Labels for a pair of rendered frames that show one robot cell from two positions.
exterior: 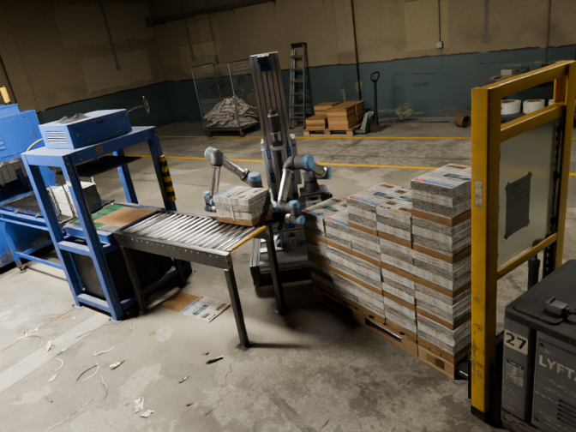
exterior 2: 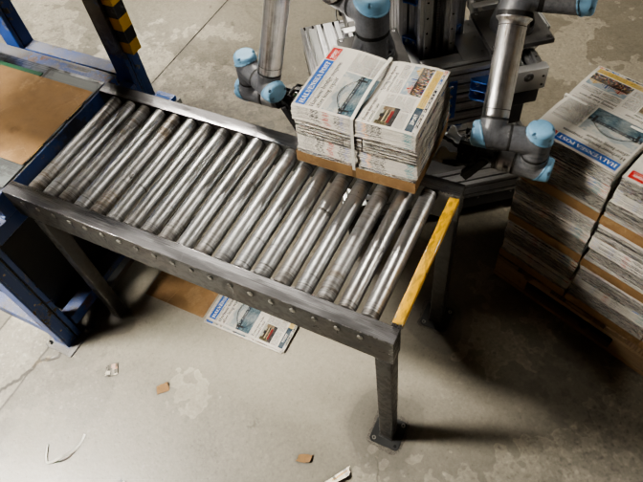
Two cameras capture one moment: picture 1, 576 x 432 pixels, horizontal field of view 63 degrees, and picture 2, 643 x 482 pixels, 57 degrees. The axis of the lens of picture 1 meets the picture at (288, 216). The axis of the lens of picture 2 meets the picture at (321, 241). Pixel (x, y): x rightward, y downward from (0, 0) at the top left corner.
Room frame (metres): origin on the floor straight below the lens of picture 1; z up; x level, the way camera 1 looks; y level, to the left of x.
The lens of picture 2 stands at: (2.37, 0.64, 2.14)
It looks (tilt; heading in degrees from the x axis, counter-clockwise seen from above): 55 degrees down; 356
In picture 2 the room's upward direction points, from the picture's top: 10 degrees counter-clockwise
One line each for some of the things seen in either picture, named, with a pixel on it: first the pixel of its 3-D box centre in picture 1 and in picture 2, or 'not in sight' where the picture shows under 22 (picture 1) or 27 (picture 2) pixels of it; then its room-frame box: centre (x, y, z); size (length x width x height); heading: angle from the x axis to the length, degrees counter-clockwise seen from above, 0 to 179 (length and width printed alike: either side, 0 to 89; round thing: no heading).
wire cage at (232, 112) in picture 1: (226, 99); not in sight; (11.56, 1.01, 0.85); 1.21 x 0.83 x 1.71; 52
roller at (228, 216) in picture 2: (194, 232); (240, 198); (3.56, 0.79, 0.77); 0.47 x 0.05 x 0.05; 142
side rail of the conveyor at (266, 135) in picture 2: (210, 223); (265, 144); (3.80, 0.68, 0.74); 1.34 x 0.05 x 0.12; 52
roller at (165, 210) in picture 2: (177, 229); (188, 181); (3.68, 0.94, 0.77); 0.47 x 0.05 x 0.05; 142
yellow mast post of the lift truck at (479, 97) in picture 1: (483, 268); not in sight; (1.99, -0.92, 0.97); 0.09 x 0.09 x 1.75; 32
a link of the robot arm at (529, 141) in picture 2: (292, 207); (531, 141); (3.42, -0.05, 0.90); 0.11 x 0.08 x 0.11; 61
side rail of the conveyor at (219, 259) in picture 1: (166, 248); (182, 263); (3.40, 0.99, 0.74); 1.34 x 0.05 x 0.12; 52
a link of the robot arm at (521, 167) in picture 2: (297, 219); (532, 164); (3.41, -0.07, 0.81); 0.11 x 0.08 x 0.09; 52
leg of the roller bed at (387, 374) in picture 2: (237, 308); (388, 398); (3.01, 0.48, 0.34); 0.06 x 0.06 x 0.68; 52
